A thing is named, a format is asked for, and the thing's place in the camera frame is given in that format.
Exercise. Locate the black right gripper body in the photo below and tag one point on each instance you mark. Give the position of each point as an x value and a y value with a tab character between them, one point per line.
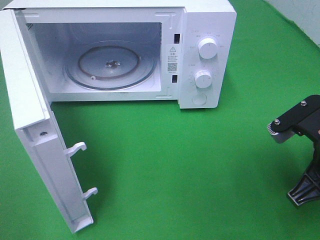
302	119

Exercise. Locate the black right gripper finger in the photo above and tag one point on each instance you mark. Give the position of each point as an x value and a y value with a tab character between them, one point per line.
308	187

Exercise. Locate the white door release button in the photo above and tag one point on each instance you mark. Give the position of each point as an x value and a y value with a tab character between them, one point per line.
199	99

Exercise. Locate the white microwave door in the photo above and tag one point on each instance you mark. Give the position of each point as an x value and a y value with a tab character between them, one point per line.
35	123

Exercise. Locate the white lower timer knob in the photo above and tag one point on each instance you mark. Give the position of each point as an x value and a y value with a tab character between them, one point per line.
203	79

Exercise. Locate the white upper power knob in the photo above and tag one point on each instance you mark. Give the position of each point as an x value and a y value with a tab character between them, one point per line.
207	47

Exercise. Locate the white microwave oven body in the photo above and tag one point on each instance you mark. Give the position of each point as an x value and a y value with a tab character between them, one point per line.
173	27

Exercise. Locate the green table cloth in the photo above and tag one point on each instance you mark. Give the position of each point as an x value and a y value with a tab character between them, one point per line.
165	173

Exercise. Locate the glass microwave turntable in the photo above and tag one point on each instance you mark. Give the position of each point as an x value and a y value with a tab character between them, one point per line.
111	65

